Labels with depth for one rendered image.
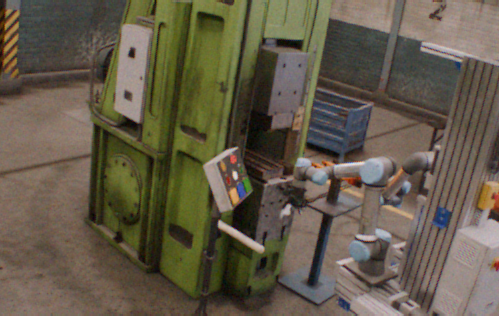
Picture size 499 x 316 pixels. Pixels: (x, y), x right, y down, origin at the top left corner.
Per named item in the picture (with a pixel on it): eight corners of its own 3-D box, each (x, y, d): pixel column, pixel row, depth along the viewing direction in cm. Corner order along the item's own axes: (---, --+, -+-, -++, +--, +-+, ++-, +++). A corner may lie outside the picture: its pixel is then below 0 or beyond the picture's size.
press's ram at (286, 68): (306, 111, 373) (317, 53, 360) (267, 116, 346) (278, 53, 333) (262, 94, 400) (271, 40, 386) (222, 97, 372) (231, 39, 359)
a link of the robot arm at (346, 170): (403, 152, 277) (329, 161, 313) (392, 155, 270) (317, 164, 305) (407, 174, 278) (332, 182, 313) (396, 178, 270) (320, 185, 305)
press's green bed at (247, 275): (278, 287, 416) (289, 233, 400) (243, 302, 390) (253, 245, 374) (229, 255, 450) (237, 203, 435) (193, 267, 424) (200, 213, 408)
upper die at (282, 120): (291, 126, 367) (293, 113, 364) (270, 129, 353) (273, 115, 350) (246, 108, 393) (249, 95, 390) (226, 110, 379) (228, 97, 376)
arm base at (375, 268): (390, 272, 294) (394, 256, 291) (372, 278, 285) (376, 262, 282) (370, 259, 305) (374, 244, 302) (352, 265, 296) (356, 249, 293)
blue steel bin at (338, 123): (364, 151, 788) (375, 102, 764) (341, 162, 723) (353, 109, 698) (292, 127, 844) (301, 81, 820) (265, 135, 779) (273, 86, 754)
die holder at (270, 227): (290, 233, 400) (302, 176, 385) (253, 246, 373) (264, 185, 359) (237, 203, 435) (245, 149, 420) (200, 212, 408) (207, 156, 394)
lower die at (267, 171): (281, 176, 379) (284, 164, 376) (261, 181, 365) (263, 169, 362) (239, 155, 405) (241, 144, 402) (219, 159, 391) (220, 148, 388)
